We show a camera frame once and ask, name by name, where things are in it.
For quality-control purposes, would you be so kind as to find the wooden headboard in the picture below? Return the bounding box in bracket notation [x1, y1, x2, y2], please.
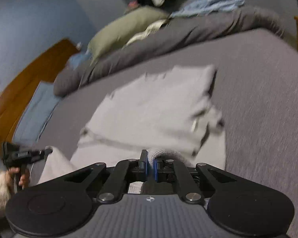
[0, 38, 80, 152]

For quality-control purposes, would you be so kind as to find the person's left hand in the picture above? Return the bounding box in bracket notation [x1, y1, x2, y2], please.
[5, 167, 31, 189]

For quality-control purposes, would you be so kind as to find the dark grey duvet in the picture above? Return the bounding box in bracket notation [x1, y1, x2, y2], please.
[53, 5, 296, 97]

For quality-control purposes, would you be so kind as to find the cream cloth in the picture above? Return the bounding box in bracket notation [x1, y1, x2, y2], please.
[124, 19, 170, 48]

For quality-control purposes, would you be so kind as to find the light blue crumpled cloth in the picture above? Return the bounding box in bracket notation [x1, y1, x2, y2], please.
[170, 0, 245, 18]

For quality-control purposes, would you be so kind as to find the small blue cloth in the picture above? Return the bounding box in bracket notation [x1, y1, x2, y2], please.
[67, 51, 93, 71]

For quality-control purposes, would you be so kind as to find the light grey knit sweater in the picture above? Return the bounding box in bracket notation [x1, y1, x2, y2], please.
[36, 64, 226, 196]

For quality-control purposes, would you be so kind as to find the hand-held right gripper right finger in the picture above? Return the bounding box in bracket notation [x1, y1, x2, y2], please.
[153, 157, 239, 204]

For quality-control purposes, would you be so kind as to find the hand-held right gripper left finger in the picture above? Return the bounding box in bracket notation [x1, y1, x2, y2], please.
[62, 149, 149, 204]

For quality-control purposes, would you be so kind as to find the grey bed sheet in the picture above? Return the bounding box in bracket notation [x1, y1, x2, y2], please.
[32, 27, 298, 238]

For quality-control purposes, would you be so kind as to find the blue pillow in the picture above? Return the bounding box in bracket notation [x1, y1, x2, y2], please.
[13, 81, 63, 145]

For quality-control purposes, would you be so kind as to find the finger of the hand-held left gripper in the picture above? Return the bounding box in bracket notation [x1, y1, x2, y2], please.
[31, 147, 53, 159]

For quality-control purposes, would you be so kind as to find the olive green pillow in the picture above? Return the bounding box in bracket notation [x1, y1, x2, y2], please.
[88, 6, 170, 65]

